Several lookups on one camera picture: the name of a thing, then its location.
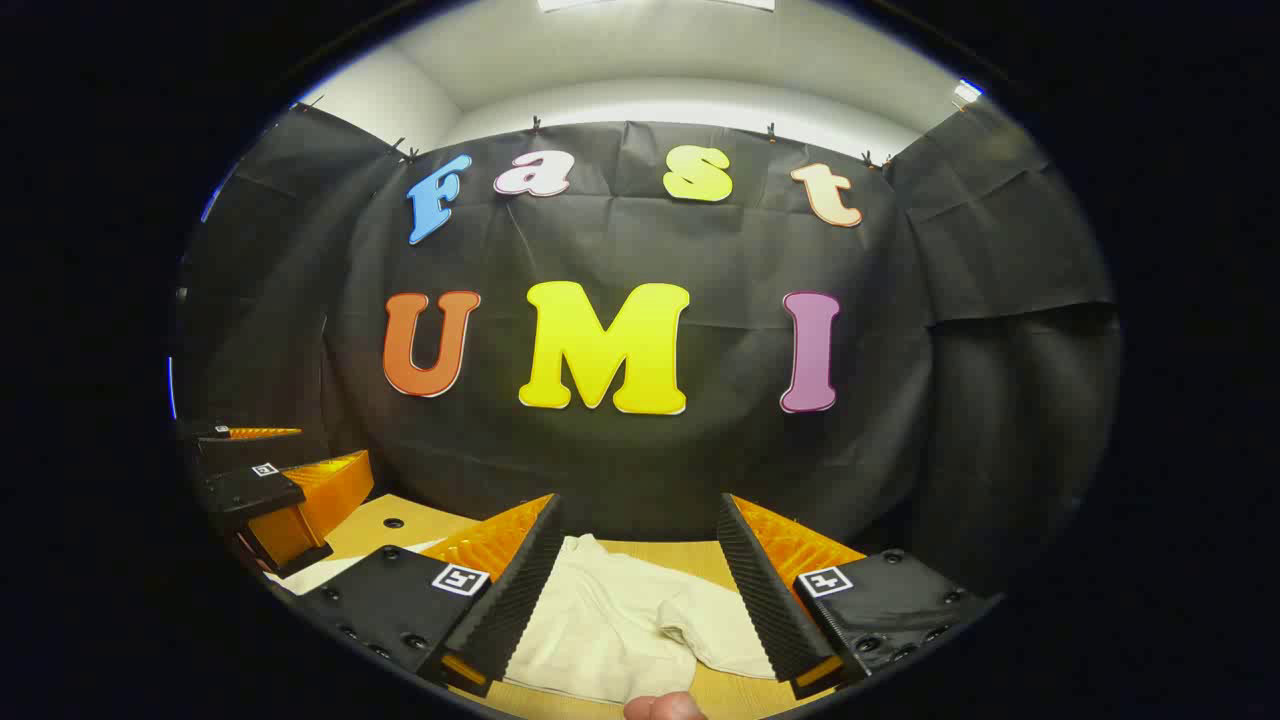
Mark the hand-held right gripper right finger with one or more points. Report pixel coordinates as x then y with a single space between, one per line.
765 590

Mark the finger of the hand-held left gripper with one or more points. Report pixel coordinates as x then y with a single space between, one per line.
245 433
300 510

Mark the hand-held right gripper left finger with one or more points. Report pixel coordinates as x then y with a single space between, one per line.
520 590

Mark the cream sweatshirt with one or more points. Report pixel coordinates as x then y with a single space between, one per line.
620 620

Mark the black backdrop cloth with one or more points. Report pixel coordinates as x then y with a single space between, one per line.
600 470

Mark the ceiling light panel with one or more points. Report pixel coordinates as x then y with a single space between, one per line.
650 4

